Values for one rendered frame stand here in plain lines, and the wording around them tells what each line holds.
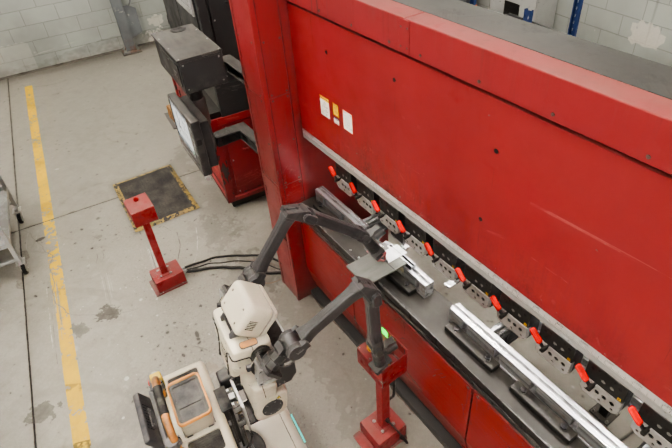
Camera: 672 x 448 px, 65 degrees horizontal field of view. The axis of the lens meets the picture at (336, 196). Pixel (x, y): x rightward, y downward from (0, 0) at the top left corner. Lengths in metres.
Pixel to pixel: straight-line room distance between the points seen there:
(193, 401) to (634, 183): 1.92
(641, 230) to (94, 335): 3.59
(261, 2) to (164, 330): 2.41
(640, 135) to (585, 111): 0.16
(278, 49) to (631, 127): 1.89
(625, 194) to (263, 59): 1.90
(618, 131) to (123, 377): 3.31
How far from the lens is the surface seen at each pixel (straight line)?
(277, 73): 2.96
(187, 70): 2.91
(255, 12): 2.81
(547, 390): 2.47
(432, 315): 2.74
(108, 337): 4.23
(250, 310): 2.15
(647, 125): 1.54
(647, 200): 1.65
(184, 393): 2.59
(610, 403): 2.21
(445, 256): 2.43
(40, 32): 8.96
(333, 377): 3.58
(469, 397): 2.72
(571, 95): 1.63
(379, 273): 2.75
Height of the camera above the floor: 2.98
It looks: 38 degrees down
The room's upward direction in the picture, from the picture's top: 5 degrees counter-clockwise
